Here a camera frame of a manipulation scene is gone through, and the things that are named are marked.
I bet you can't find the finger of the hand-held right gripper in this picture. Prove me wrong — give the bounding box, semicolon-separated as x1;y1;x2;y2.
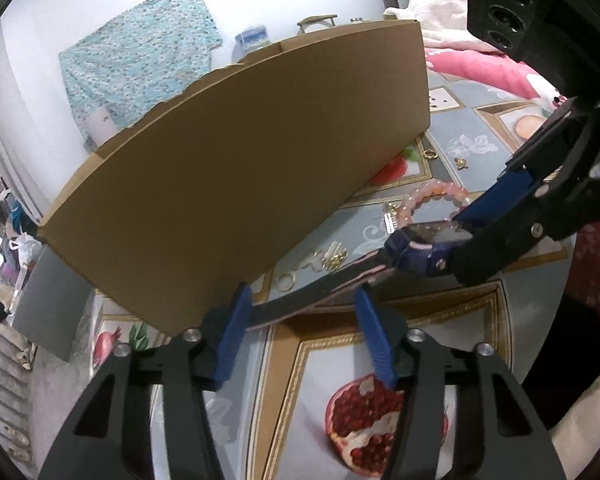
452;160;600;285
452;96;600;233

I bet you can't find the pink beaded bracelet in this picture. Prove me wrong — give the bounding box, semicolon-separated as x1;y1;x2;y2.
393;181;470;235

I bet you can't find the brown cardboard box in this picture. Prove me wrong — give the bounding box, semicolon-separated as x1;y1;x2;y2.
36;19;431;338

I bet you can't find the gold earrings cluster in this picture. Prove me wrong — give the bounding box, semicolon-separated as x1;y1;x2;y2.
319;241;349;272

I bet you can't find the white plastic bag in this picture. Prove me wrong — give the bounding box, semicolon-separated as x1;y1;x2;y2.
9;232;45;267

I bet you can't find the blue water jug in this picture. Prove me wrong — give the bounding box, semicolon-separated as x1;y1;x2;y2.
235;25;270;56

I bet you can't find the dark blue wrist watch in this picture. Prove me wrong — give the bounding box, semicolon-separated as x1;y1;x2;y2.
247;221;477;333

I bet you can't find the teal floral hanging cloth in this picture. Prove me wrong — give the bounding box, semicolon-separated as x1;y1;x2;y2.
58;0;224;153

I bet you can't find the grey board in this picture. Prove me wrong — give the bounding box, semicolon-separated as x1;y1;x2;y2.
12;247;93;361

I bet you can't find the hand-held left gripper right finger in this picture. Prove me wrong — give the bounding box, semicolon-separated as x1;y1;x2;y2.
354;285;568;480

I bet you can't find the white towel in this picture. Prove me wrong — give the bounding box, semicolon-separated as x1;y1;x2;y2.
384;0;486;53

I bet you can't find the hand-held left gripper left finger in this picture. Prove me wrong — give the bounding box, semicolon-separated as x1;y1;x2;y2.
39;282;253;480

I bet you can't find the olive green handle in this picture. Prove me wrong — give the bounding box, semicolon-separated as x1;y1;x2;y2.
296;14;338;35

